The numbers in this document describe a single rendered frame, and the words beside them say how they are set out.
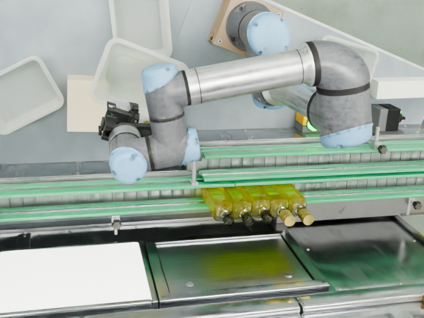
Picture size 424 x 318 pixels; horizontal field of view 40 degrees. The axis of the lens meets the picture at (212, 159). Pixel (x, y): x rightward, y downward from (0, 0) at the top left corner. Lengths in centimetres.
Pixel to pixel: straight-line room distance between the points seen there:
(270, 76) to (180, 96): 19
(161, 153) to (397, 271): 91
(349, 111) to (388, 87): 83
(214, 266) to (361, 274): 44
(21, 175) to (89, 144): 24
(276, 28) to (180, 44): 39
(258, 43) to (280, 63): 39
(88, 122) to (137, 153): 64
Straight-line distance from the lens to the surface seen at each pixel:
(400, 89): 213
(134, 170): 121
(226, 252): 177
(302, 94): 144
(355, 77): 126
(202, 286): 160
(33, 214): 181
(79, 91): 180
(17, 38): 186
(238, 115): 198
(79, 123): 183
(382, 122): 210
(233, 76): 120
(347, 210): 211
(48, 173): 185
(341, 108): 127
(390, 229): 212
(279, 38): 163
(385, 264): 189
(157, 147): 122
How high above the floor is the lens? 258
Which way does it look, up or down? 66 degrees down
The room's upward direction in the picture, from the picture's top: 146 degrees clockwise
